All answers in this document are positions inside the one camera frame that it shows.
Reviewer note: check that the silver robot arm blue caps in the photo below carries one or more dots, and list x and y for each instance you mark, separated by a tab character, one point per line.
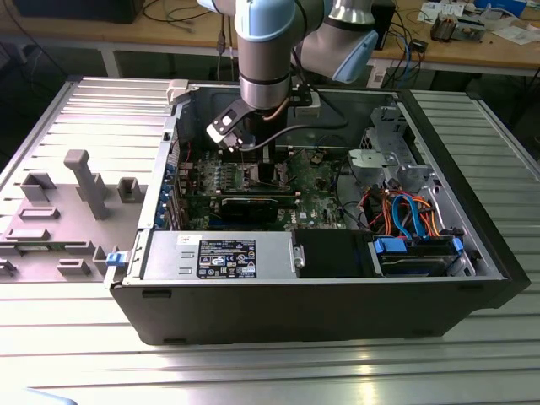
263	50

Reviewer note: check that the CPU socket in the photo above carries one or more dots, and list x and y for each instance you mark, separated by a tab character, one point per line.
282	177

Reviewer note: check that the black graphics card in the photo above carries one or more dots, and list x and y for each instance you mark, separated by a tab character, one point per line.
249	209

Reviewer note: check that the green motherboard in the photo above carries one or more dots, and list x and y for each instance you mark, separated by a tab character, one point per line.
320	198

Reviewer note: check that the grey drive cage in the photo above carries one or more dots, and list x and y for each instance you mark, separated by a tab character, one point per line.
381	122

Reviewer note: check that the black plastic bay shroud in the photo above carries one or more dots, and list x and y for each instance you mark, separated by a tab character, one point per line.
333	253

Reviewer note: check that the white labelled box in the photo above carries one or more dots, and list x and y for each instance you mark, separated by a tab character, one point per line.
377	76

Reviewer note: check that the grey power supply unit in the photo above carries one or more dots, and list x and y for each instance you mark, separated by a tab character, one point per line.
169	257

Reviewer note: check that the wooden desk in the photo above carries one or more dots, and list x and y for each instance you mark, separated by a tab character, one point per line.
169	36

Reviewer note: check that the black and grey PC case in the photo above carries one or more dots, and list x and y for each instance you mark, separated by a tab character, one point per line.
295	312

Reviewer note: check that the small black tower box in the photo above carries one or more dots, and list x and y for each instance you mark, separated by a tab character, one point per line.
386	29

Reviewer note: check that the hard disk in blue carrier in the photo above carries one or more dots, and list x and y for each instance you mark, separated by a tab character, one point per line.
413	263

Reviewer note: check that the blue case latch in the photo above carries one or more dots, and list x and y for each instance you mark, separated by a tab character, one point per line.
116	259

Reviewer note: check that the small black adapter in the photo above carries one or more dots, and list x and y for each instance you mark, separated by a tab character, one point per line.
419	45

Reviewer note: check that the grey parts rack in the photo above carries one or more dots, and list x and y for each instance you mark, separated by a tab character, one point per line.
63	219

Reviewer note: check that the brown electronic component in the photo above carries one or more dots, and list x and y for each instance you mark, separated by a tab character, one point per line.
443	27

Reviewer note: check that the white leaflet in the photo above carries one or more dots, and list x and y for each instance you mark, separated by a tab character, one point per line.
430	10

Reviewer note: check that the large black computer box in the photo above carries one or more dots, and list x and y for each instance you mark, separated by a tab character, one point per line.
76	10

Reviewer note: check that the white papers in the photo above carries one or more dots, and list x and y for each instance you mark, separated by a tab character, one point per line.
519	34

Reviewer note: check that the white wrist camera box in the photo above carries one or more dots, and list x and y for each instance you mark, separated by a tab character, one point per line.
221	123
308	111

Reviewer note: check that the grey metal bracket part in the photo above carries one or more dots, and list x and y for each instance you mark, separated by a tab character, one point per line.
470	29

